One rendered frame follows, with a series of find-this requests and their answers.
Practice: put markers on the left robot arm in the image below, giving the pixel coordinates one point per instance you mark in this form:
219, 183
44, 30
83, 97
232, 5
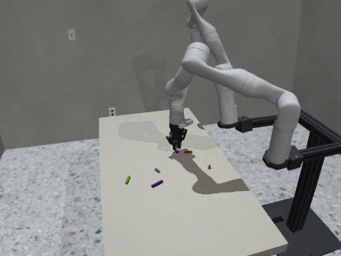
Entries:
195, 62

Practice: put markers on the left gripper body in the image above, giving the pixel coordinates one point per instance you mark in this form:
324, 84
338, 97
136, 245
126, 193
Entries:
174, 129

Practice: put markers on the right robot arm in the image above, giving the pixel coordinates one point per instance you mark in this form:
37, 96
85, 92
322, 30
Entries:
227, 109

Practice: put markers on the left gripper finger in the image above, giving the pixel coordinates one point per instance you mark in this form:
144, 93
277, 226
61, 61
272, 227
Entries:
179, 142
173, 141

